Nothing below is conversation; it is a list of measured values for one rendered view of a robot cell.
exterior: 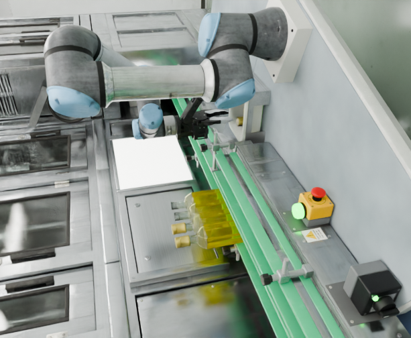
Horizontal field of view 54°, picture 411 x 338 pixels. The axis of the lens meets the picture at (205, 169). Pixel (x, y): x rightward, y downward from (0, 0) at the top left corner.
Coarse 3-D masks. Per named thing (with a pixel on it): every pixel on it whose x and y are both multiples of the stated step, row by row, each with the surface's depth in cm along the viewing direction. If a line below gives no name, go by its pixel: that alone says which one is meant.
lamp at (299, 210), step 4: (296, 204) 111; (300, 204) 111; (292, 208) 112; (296, 208) 110; (300, 208) 110; (304, 208) 110; (292, 212) 112; (296, 212) 110; (300, 212) 110; (304, 212) 110; (296, 216) 111; (300, 216) 110; (304, 216) 111
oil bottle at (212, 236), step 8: (216, 224) 130; (224, 224) 130; (232, 224) 130; (200, 232) 127; (208, 232) 127; (216, 232) 127; (224, 232) 127; (232, 232) 128; (200, 240) 126; (208, 240) 126; (216, 240) 127; (224, 240) 128; (232, 240) 129; (240, 240) 130; (208, 248) 128
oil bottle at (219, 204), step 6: (192, 204) 138; (198, 204) 138; (204, 204) 138; (210, 204) 138; (216, 204) 138; (222, 204) 138; (192, 210) 136; (198, 210) 135; (204, 210) 135; (210, 210) 135; (216, 210) 136; (192, 216) 135
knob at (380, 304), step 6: (378, 300) 86; (384, 300) 86; (390, 300) 86; (378, 306) 86; (384, 306) 85; (390, 306) 85; (378, 312) 86; (384, 312) 85; (390, 312) 85; (396, 312) 85
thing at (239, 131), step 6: (246, 102) 141; (234, 108) 160; (240, 108) 161; (246, 108) 143; (234, 114) 162; (240, 114) 162; (246, 114) 144; (234, 120) 164; (246, 120) 147; (234, 126) 162; (240, 126) 162; (234, 132) 159; (240, 132) 158; (240, 138) 155
